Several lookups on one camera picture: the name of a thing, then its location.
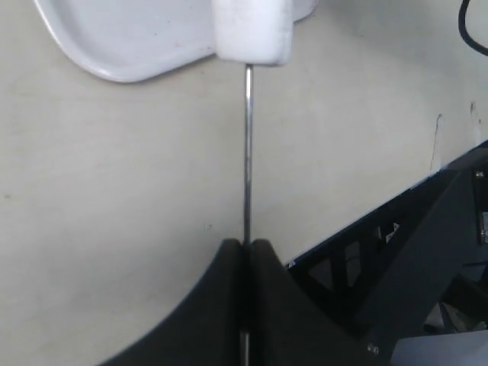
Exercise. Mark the thin metal skewer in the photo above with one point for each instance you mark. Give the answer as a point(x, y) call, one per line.
point(247, 208)

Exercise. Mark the white plastic tray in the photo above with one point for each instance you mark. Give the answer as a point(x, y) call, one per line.
point(131, 41)

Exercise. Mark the black frame stand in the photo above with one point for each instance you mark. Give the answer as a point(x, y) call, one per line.
point(380, 276)

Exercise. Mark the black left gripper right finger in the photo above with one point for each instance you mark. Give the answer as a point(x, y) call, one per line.
point(287, 327)

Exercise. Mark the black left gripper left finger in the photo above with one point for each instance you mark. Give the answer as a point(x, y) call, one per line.
point(204, 329)

